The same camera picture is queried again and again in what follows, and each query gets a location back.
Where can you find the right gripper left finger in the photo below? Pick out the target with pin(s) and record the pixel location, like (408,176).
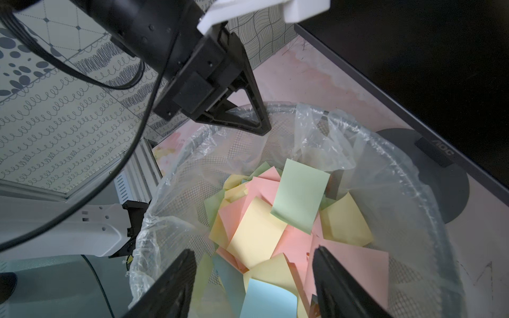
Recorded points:
(170,296)

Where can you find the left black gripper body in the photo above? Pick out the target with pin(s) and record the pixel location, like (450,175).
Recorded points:
(204,79)

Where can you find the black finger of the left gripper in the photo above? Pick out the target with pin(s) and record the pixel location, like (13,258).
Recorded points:
(222,114)

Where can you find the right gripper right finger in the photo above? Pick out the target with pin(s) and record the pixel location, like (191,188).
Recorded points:
(338,292)

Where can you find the pink sticky note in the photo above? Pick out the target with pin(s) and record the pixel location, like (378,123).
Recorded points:
(369,267)

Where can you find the blue sticky note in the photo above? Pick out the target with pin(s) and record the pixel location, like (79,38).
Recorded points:
(267,300)

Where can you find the green sticky note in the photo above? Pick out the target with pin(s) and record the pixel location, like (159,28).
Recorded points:
(299,195)

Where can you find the yellow sticky note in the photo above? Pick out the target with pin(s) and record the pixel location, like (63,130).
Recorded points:
(257,235)
(343,222)

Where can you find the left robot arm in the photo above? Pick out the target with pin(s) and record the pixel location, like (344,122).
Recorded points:
(162,35)

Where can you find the pile of discarded sticky notes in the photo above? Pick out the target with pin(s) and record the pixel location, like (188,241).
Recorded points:
(288,265)

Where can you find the round grey monitor stand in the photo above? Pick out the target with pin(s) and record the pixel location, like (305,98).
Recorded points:
(448,181)

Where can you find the black computer monitor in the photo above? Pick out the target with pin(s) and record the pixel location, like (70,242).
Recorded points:
(441,66)

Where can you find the clear plastic bin liner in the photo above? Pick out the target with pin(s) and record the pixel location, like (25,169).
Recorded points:
(358,143)

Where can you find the aluminium mounting rail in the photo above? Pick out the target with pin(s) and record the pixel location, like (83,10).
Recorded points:
(139,179)

